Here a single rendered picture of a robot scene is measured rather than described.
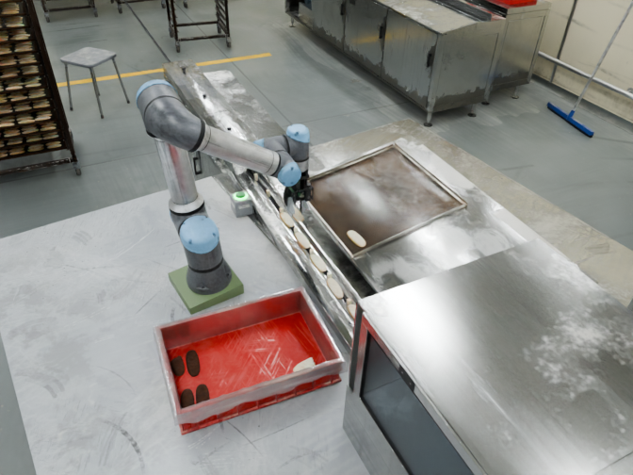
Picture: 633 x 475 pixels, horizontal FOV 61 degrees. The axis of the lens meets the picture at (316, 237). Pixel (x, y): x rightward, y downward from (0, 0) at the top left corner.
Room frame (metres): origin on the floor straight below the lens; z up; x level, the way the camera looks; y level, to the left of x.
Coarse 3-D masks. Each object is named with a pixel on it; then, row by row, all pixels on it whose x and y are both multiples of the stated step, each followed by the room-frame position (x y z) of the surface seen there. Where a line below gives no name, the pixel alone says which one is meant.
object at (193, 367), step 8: (192, 352) 1.04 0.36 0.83; (176, 360) 1.00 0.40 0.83; (192, 360) 1.01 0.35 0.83; (176, 368) 0.98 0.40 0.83; (184, 368) 0.98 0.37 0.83; (192, 368) 0.98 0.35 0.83; (192, 376) 0.96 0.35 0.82; (184, 392) 0.90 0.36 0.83; (192, 392) 0.90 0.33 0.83; (200, 392) 0.90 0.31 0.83; (208, 392) 0.90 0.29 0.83; (184, 400) 0.87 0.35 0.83; (192, 400) 0.87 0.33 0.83; (200, 400) 0.87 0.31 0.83
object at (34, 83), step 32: (0, 0) 3.23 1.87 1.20; (32, 0) 3.70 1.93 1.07; (0, 32) 3.34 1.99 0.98; (32, 32) 3.36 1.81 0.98; (0, 64) 3.21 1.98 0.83; (32, 64) 3.24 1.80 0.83; (0, 96) 3.23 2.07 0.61; (32, 96) 3.25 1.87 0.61; (0, 128) 3.09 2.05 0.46; (32, 128) 3.24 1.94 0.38; (64, 128) 3.25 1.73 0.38; (0, 160) 3.08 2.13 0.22; (64, 160) 3.23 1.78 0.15
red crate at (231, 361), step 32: (288, 320) 1.18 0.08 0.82; (224, 352) 1.05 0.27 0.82; (256, 352) 1.05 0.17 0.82; (288, 352) 1.05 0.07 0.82; (320, 352) 1.06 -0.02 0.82; (192, 384) 0.93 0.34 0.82; (224, 384) 0.93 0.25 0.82; (256, 384) 0.94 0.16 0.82; (320, 384) 0.94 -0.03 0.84; (224, 416) 0.82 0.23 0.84
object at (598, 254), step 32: (384, 128) 2.55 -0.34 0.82; (416, 128) 2.57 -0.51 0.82; (320, 160) 2.21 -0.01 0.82; (448, 160) 2.25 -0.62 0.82; (480, 160) 2.26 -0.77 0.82; (512, 192) 1.99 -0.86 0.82; (256, 224) 1.69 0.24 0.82; (320, 224) 1.71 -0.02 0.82; (544, 224) 1.76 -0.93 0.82; (576, 224) 1.77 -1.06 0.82; (576, 256) 1.56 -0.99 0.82; (608, 256) 1.57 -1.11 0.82; (608, 288) 1.39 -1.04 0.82
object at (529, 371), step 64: (512, 256) 0.97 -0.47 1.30; (384, 320) 0.76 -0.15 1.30; (448, 320) 0.76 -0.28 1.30; (512, 320) 0.77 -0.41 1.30; (576, 320) 0.77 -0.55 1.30; (448, 384) 0.61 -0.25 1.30; (512, 384) 0.61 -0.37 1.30; (576, 384) 0.62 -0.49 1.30; (384, 448) 0.65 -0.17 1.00; (512, 448) 0.48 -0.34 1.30; (576, 448) 0.49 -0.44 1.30
